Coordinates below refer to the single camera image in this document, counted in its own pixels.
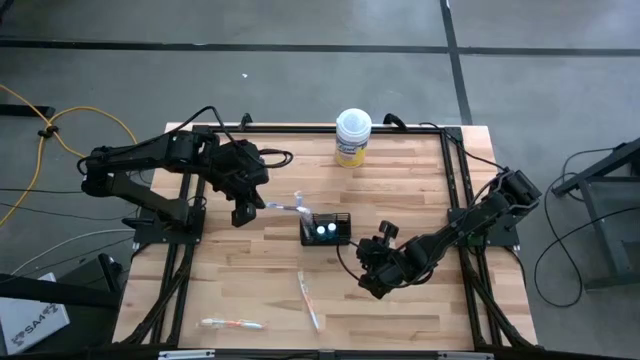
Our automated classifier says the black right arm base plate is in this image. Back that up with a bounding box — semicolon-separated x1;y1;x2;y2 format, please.
447;207;521;249

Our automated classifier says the white floor cable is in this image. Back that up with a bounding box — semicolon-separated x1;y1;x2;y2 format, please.
9;227;136;276

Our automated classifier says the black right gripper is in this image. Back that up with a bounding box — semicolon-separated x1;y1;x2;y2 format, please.
355;219;426;301

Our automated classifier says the silver aluminium bar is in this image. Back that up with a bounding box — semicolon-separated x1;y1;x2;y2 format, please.
437;351;496;360
157;349;216;360

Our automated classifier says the black metal foot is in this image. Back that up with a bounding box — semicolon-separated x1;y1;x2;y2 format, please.
0;103;56;119

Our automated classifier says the black angled beam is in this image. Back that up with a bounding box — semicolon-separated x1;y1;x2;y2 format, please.
0;252;125;309

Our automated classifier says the white yellow wipes canister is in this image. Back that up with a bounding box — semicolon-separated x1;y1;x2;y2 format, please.
333;107;373;169

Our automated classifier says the black metal cart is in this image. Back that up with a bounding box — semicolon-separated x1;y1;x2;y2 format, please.
552;137;640;291

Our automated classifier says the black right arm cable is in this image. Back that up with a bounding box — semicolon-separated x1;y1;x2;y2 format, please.
419;121;506;174

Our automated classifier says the white printed cardboard box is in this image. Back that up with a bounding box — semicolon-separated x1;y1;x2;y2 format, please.
0;272;71;355

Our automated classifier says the black floor cable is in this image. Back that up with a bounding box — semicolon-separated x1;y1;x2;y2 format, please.
532;204;640;309

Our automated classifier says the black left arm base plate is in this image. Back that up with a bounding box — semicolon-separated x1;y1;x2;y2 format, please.
122;207;206;247

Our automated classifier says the orange toothbrush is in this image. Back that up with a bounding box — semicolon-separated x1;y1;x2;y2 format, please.
296;270;321;334
199;317;266;331

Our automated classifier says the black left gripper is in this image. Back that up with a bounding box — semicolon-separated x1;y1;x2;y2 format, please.
207;139;271;229

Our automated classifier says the black wire caddy basket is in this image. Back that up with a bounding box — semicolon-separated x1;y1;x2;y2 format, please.
298;212;353;247

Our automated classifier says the yellow extension cable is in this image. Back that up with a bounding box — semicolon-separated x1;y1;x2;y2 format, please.
0;82;141;229

